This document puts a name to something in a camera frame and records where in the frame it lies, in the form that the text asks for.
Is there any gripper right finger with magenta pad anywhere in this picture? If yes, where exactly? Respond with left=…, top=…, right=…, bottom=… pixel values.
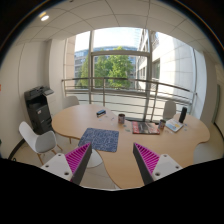
left=133, top=143, right=182, bottom=185

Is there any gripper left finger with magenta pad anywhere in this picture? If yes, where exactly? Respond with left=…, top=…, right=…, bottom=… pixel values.
left=42, top=143, right=92, bottom=185

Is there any blue patterned mouse pad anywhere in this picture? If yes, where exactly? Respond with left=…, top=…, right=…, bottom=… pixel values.
left=79, top=128, right=119, bottom=152

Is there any dark computer mouse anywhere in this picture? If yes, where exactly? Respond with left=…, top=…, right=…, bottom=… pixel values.
left=96, top=110, right=106, bottom=117

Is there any white chair under table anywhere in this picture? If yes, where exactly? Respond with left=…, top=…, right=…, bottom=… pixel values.
left=87, top=149, right=102, bottom=168

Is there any white chair front left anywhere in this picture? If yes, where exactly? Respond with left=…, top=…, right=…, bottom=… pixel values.
left=19, top=121, right=57, bottom=164

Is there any red magazine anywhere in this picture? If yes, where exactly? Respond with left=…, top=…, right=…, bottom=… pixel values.
left=132, top=121, right=160, bottom=135

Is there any grey patterned mug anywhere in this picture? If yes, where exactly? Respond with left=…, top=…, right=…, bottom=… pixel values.
left=158, top=119, right=166, bottom=130

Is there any dark red mug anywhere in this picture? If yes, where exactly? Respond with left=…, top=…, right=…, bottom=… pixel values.
left=118, top=113, right=125, bottom=124

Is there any black office printer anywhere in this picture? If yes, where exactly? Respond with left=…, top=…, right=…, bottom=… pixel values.
left=24, top=86, right=53, bottom=134

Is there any white chair back right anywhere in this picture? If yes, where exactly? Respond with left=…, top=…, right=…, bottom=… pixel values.
left=163, top=100, right=176, bottom=120

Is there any white chair back left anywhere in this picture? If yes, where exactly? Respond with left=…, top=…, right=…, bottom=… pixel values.
left=63, top=96, right=79, bottom=109

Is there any black cylindrical bottle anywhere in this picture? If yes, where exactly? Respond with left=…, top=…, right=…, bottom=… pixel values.
left=179, top=107, right=187, bottom=123

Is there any metal window railing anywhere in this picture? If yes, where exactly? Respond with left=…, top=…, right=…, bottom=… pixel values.
left=62, top=77, right=196, bottom=121

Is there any round ceiling light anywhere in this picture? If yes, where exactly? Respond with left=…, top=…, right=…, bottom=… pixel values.
left=39, top=12, right=49, bottom=21

